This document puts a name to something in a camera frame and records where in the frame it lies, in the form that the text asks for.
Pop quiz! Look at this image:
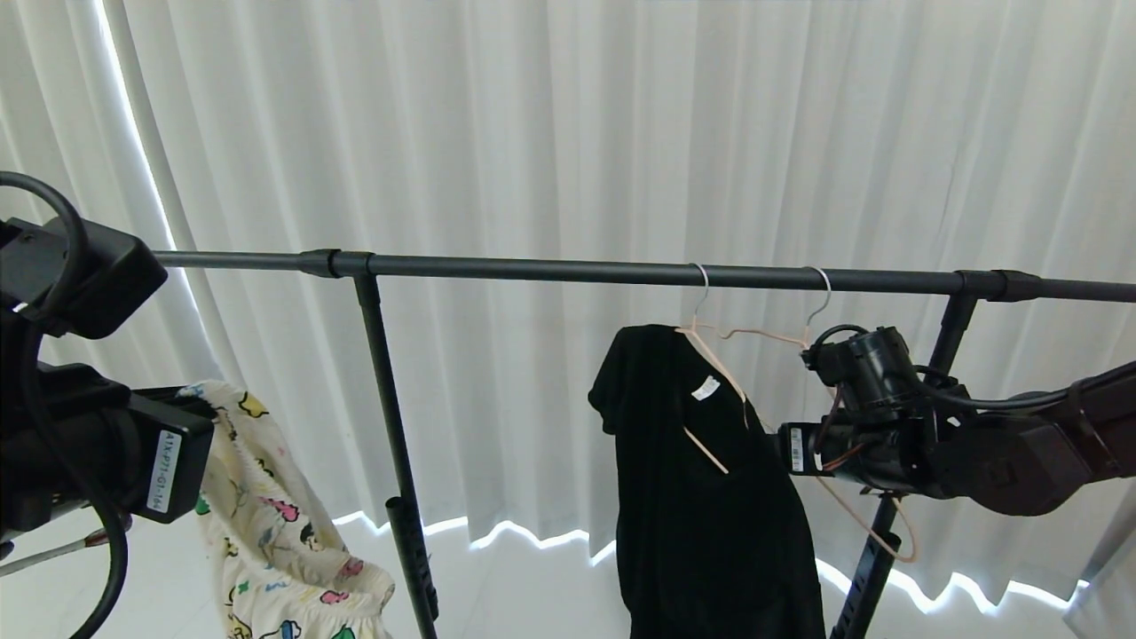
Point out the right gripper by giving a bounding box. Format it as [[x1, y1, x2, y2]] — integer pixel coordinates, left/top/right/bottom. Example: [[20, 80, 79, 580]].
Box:
[[778, 417, 942, 493]]

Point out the cream printed garment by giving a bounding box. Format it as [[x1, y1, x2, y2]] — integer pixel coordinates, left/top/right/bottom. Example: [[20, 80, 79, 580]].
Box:
[[177, 380, 396, 639]]

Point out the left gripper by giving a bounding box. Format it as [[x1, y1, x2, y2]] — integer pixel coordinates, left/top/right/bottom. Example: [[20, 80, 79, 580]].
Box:
[[0, 364, 216, 533]]

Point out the pink clothes hanger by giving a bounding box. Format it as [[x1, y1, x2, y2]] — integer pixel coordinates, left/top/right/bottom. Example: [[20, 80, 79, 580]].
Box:
[[714, 266, 917, 564], [674, 264, 773, 476]]

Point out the black garment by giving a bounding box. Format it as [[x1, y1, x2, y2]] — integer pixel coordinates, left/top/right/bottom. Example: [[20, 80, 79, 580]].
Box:
[[588, 324, 826, 639]]

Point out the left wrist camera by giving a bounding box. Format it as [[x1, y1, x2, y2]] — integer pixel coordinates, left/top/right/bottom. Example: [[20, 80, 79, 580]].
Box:
[[0, 217, 170, 340]]

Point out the white curtain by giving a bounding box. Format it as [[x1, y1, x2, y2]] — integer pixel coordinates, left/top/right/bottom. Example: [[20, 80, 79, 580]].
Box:
[[0, 0, 1136, 613]]

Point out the black clothes rack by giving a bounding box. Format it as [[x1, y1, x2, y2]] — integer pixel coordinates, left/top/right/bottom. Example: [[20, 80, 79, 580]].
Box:
[[151, 248, 1136, 639]]

